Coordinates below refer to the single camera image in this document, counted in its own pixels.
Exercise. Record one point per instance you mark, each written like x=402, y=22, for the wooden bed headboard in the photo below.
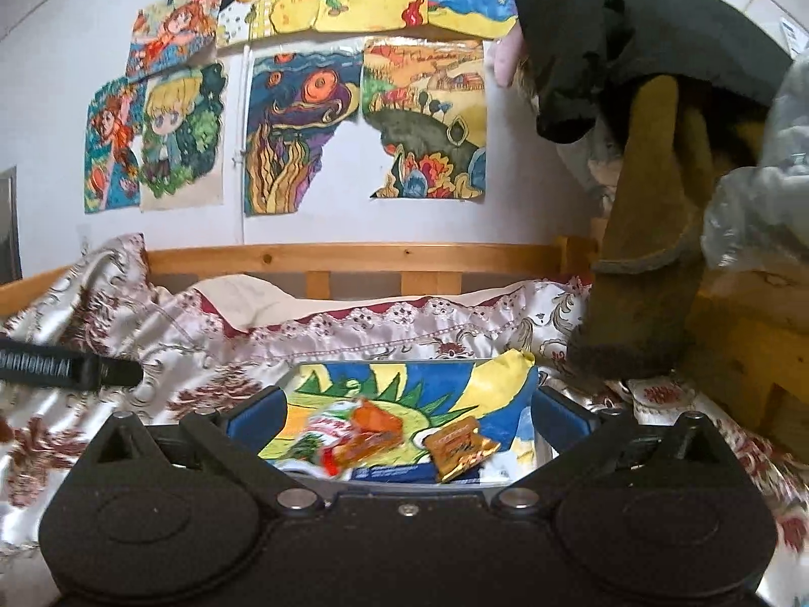
x=421, y=268

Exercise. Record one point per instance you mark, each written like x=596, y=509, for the orange spicy tofu packet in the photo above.
x=372, y=430

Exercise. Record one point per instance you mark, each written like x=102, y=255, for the black jacket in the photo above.
x=591, y=56

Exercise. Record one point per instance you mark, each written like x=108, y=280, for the gold foil snack packet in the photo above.
x=458, y=447

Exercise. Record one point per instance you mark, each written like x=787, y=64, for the farm landscape wall drawing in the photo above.
x=427, y=100

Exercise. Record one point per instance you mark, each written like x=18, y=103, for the floral satin bed cover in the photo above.
x=107, y=303

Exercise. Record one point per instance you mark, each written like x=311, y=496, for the cream pillow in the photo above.
x=245, y=303

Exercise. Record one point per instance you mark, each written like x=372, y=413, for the clear plastic bag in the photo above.
x=757, y=217

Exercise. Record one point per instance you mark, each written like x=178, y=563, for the blond boy wall drawing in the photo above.
x=181, y=145

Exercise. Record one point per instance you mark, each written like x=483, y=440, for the swirly night wall drawing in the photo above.
x=297, y=102

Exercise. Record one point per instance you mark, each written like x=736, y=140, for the red-haired girl wall drawing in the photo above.
x=167, y=33

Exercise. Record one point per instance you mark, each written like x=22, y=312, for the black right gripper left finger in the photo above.
x=229, y=443

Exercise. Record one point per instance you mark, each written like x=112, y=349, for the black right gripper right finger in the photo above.
x=587, y=442

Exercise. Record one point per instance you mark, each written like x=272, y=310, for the silver tray with dinosaur drawing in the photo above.
x=427, y=395

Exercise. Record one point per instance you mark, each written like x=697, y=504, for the white spicy kelp snack pouch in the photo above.
x=323, y=434

